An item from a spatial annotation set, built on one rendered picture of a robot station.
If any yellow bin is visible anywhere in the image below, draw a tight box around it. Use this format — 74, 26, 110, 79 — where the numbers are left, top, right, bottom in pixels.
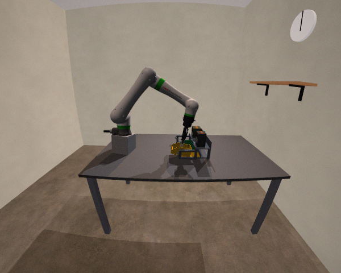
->
170, 142, 192, 156

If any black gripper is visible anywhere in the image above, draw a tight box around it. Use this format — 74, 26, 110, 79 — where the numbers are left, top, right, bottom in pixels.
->
180, 122, 192, 147

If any green bin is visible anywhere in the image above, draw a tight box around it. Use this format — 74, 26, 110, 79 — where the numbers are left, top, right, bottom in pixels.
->
184, 140, 195, 150

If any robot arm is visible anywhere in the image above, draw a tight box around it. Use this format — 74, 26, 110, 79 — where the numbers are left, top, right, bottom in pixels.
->
103, 67, 199, 136

